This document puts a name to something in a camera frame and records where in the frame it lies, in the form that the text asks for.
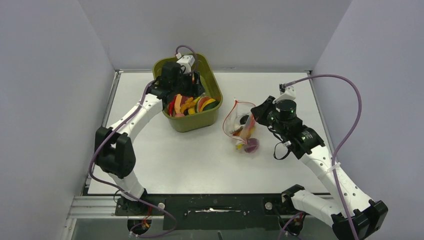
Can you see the dark purple plum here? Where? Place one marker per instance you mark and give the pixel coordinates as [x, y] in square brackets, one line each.
[246, 119]

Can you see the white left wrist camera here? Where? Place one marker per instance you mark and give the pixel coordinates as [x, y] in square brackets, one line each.
[186, 61]

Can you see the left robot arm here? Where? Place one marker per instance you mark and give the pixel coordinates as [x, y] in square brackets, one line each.
[113, 149]

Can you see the clear zip bag orange zipper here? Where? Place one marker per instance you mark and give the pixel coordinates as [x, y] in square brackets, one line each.
[238, 109]

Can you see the olive green plastic basket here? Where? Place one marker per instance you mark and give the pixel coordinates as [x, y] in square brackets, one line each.
[192, 120]

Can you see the watermelon slice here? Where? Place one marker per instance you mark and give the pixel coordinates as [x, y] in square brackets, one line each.
[200, 103]

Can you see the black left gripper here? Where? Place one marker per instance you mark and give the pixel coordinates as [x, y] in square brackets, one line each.
[195, 89]

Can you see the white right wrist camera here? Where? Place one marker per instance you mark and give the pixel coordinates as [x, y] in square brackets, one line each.
[286, 93]

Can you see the short red chili pepper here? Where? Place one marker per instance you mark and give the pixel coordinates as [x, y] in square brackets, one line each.
[171, 106]

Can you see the purple red onion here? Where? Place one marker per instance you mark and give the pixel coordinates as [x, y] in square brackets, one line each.
[252, 144]

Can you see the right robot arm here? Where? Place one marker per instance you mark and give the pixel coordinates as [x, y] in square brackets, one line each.
[352, 213]

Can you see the dark green avocado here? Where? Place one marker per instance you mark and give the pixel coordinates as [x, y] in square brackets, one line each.
[211, 106]

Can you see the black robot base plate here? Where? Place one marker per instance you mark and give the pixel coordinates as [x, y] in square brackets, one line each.
[212, 211]

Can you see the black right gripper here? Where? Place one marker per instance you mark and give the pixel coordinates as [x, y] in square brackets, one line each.
[259, 112]

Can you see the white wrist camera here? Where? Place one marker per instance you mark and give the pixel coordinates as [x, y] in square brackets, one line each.
[186, 61]
[286, 93]

